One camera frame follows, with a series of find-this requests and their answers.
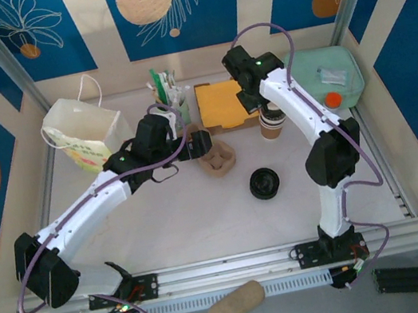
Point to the white paper bag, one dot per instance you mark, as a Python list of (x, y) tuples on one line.
[(81, 122)]

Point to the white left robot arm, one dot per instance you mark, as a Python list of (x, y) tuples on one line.
[(91, 203)]

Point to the mint green utensil cup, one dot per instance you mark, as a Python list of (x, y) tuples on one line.
[(184, 112)]

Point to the wooden stirrer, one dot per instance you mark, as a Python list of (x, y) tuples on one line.
[(154, 93)]

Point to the yellow napkin stack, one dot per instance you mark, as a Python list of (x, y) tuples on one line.
[(219, 102)]

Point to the plain white wrapped straw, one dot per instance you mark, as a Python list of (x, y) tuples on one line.
[(185, 89), (180, 96)]

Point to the green wrapped straw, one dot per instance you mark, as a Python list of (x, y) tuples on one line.
[(157, 84)]

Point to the white printed wrapped straw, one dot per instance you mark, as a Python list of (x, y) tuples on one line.
[(172, 84), (167, 87)]

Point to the mint green zip pouch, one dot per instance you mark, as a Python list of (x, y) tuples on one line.
[(313, 61)]

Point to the brown paper cup stack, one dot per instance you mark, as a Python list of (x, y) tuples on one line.
[(271, 129)]

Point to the cardboard napkin tray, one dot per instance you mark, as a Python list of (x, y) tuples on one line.
[(224, 128)]

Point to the pulp cup carrier stack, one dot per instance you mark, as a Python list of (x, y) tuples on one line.
[(220, 160)]

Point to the small clear plastic packet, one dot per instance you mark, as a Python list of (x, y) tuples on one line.
[(332, 74)]

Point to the orange capped bottle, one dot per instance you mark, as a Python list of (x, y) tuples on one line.
[(332, 99)]

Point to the black cup lid stack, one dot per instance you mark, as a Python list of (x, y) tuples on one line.
[(264, 183)]

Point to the brown cork roll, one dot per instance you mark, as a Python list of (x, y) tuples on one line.
[(235, 304)]

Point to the black ridged block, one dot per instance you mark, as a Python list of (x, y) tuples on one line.
[(405, 280)]

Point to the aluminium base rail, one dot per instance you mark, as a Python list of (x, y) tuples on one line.
[(229, 268)]

